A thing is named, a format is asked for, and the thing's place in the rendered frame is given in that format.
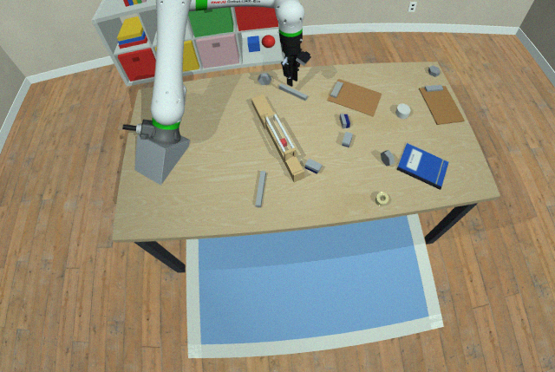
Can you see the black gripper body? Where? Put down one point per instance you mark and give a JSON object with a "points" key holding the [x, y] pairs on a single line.
{"points": [[290, 52]]}

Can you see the blue notebook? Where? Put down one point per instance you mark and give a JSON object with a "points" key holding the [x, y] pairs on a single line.
{"points": [[423, 166]]}

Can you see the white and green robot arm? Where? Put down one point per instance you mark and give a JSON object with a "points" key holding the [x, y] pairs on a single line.
{"points": [[168, 105]]}

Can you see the pale grey cylinder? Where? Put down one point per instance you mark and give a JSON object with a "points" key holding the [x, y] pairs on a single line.
{"points": [[402, 111]]}

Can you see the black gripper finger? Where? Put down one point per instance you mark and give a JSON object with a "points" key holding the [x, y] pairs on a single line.
{"points": [[295, 69], [286, 68]]}

